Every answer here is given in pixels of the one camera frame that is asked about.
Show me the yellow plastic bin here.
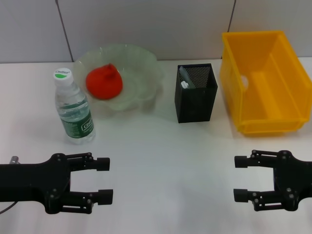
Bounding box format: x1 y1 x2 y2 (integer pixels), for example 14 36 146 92
220 30 312 137

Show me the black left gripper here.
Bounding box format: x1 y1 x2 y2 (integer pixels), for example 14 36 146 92
0 152 114 215

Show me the clear green-label water bottle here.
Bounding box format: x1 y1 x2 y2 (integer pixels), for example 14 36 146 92
53 67 97 146

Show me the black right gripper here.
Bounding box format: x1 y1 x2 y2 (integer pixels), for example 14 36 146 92
233 149 312 213

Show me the orange fruit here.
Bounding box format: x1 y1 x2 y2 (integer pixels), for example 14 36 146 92
85 62 124 100

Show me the grey marker pen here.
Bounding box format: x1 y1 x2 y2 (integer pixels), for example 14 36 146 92
178 65 196 90

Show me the translucent green fruit bowl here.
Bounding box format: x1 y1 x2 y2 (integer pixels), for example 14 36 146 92
73 43 164 113

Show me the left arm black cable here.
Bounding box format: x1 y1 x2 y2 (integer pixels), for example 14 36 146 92
0 200 18 215

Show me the black mesh pen holder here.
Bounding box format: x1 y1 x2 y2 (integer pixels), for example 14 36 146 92
175 63 218 124

